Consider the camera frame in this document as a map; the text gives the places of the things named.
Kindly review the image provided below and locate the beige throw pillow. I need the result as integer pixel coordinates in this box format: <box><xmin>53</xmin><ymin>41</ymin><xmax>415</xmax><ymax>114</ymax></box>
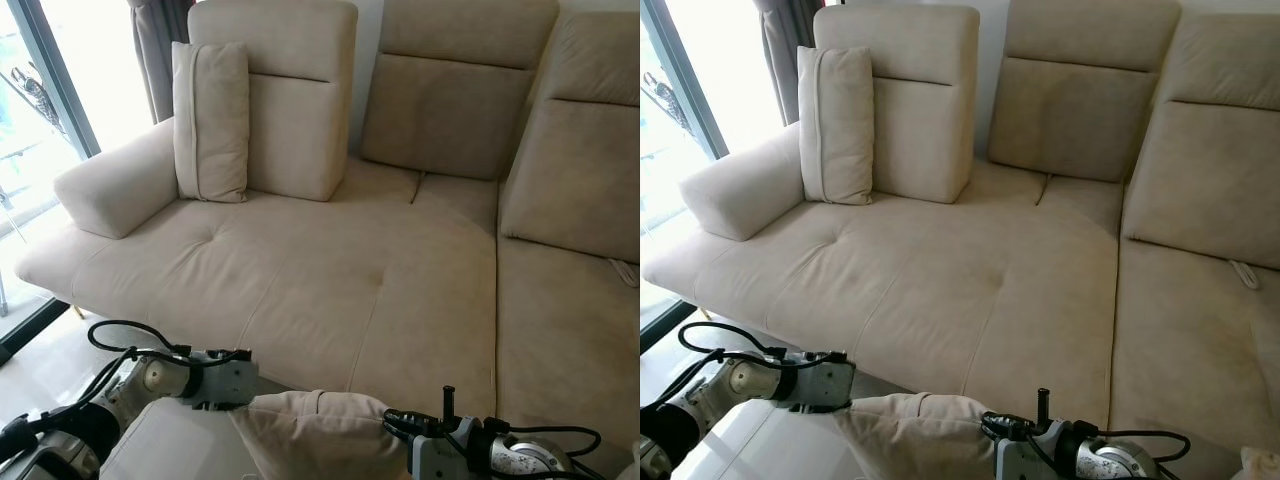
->
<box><xmin>835</xmin><ymin>392</ymin><xmax>1001</xmax><ymax>480</ymax></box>
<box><xmin>228</xmin><ymin>390</ymin><xmax>411</xmax><ymax>480</ymax></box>

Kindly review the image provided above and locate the beige fabric sofa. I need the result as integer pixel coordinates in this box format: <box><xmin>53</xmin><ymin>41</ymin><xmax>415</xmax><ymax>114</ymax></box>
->
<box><xmin>15</xmin><ymin>0</ymin><xmax>640</xmax><ymax>446</ymax></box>
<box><xmin>641</xmin><ymin>0</ymin><xmax>1280</xmax><ymax>471</ymax></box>

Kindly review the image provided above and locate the beige sofa backrest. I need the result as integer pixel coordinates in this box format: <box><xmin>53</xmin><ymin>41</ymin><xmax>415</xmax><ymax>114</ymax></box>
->
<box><xmin>188</xmin><ymin>0</ymin><xmax>359</xmax><ymax>203</ymax></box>
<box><xmin>499</xmin><ymin>10</ymin><xmax>640</xmax><ymax>264</ymax></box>
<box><xmin>361</xmin><ymin>0</ymin><xmax>561</xmax><ymax>182</ymax></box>
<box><xmin>813</xmin><ymin>3</ymin><xmax>981</xmax><ymax>205</ymax></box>
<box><xmin>1122</xmin><ymin>12</ymin><xmax>1280</xmax><ymax>271</ymax></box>
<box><xmin>988</xmin><ymin>0</ymin><xmax>1183</xmax><ymax>184</ymax></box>

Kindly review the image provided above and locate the beige sofa armrest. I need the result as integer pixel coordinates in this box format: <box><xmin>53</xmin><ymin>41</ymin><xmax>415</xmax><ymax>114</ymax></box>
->
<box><xmin>679</xmin><ymin>123</ymin><xmax>804</xmax><ymax>243</ymax></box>
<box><xmin>54</xmin><ymin>118</ymin><xmax>179</xmax><ymax>240</ymax></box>

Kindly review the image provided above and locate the beige upright cushion with piping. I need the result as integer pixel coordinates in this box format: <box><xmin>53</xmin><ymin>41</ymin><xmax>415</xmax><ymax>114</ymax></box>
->
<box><xmin>172</xmin><ymin>41</ymin><xmax>250</xmax><ymax>204</ymax></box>
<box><xmin>797</xmin><ymin>45</ymin><xmax>875</xmax><ymax>206</ymax></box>

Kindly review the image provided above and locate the grey brown curtain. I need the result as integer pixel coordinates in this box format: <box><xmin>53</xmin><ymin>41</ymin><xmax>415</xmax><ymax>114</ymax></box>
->
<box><xmin>753</xmin><ymin>0</ymin><xmax>826</xmax><ymax>126</ymax></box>
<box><xmin>128</xmin><ymin>0</ymin><xmax>196</xmax><ymax>124</ymax></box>

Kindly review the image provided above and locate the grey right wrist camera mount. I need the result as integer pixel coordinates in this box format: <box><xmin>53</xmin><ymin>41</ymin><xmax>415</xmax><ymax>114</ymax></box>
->
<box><xmin>995</xmin><ymin>420</ymin><xmax>1063</xmax><ymax>480</ymax></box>
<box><xmin>408</xmin><ymin>418</ymin><xmax>476</xmax><ymax>480</ymax></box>

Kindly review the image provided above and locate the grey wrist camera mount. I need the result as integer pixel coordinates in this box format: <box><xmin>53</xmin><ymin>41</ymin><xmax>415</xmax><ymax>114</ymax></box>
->
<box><xmin>995</xmin><ymin>420</ymin><xmax>1063</xmax><ymax>480</ymax></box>
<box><xmin>185</xmin><ymin>349</ymin><xmax>260</xmax><ymax>410</ymax></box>
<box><xmin>408</xmin><ymin>418</ymin><xmax>476</xmax><ymax>480</ymax></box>
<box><xmin>790</xmin><ymin>352</ymin><xmax>857</xmax><ymax>413</ymax></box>

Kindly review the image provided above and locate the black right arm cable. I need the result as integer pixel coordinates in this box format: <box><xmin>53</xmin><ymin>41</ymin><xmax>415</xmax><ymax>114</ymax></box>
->
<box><xmin>505</xmin><ymin>425</ymin><xmax>604</xmax><ymax>473</ymax></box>
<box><xmin>1095</xmin><ymin>428</ymin><xmax>1193</xmax><ymax>469</ymax></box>

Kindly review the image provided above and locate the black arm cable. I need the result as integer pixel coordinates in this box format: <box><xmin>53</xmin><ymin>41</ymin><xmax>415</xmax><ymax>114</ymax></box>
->
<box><xmin>88</xmin><ymin>320</ymin><xmax>251</xmax><ymax>401</ymax></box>
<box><xmin>505</xmin><ymin>425</ymin><xmax>604</xmax><ymax>473</ymax></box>
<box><xmin>1095</xmin><ymin>428</ymin><xmax>1193</xmax><ymax>469</ymax></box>
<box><xmin>678</xmin><ymin>322</ymin><xmax>851</xmax><ymax>401</ymax></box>

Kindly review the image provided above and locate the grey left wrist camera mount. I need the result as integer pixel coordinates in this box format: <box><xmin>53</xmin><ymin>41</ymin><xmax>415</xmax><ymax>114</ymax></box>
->
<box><xmin>185</xmin><ymin>349</ymin><xmax>260</xmax><ymax>410</ymax></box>
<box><xmin>790</xmin><ymin>352</ymin><xmax>857</xmax><ymax>413</ymax></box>

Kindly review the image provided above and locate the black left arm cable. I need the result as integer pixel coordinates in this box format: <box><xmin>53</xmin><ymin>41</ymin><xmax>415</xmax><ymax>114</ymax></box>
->
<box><xmin>88</xmin><ymin>320</ymin><xmax>251</xmax><ymax>401</ymax></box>
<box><xmin>678</xmin><ymin>322</ymin><xmax>851</xmax><ymax>401</ymax></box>

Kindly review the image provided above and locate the dark window frame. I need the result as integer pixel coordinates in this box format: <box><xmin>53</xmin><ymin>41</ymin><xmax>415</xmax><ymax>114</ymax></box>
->
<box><xmin>0</xmin><ymin>0</ymin><xmax>101</xmax><ymax>363</ymax></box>
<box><xmin>640</xmin><ymin>0</ymin><xmax>729</xmax><ymax>353</ymax></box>

